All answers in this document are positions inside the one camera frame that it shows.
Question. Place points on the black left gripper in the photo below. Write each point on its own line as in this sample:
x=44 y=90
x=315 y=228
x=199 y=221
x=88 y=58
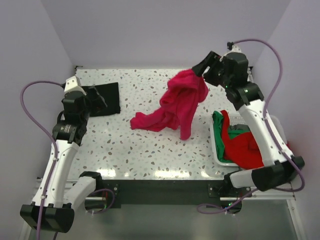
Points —
x=96 y=104

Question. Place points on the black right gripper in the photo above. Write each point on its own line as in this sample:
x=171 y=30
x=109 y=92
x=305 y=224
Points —
x=211 y=60

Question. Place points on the magenta t shirt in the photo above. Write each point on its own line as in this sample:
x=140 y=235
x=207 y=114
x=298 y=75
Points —
x=177 y=105

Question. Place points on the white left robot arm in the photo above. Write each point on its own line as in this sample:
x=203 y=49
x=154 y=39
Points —
x=53 y=208

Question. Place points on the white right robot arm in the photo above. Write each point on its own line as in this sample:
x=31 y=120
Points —
x=280 y=165

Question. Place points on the folded black t shirt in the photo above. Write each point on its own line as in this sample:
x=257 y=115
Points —
x=110 y=93

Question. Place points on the green t shirt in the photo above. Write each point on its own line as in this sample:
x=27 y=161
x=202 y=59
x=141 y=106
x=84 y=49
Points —
x=232 y=131

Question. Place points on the white plastic laundry basket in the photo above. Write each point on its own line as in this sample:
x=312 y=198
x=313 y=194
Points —
x=235 y=118

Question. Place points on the red t shirt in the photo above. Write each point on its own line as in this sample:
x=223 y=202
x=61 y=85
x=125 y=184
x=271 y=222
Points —
x=242 y=150

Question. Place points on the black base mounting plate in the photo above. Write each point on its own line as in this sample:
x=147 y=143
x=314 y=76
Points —
x=214 y=193

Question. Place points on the aluminium frame rail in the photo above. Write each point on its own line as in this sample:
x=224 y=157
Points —
x=272 y=194

